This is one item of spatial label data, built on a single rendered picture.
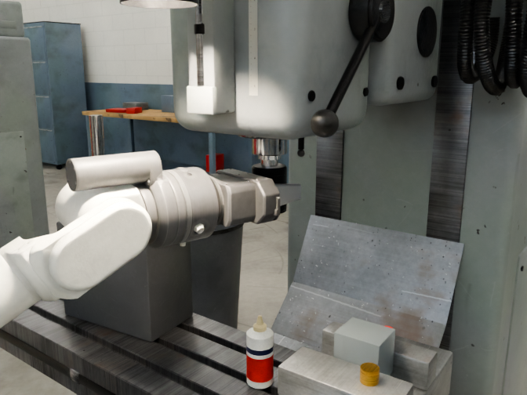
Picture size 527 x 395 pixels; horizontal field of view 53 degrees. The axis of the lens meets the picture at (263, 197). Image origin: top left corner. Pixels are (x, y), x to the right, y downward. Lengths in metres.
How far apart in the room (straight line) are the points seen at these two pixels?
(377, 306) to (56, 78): 7.16
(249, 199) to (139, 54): 6.79
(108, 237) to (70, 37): 7.56
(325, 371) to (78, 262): 0.32
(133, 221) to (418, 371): 0.40
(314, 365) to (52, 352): 0.52
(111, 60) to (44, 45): 0.87
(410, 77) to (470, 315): 0.47
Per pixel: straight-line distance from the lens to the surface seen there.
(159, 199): 0.58
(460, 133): 0.97
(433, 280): 1.00
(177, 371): 0.88
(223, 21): 0.60
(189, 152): 6.81
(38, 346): 1.07
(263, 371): 0.81
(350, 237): 1.07
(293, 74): 0.57
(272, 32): 0.58
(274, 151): 0.68
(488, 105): 0.96
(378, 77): 0.73
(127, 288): 0.96
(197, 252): 2.59
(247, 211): 0.64
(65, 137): 8.00
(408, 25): 0.77
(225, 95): 0.60
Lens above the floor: 1.39
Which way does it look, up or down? 14 degrees down
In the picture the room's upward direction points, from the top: straight up
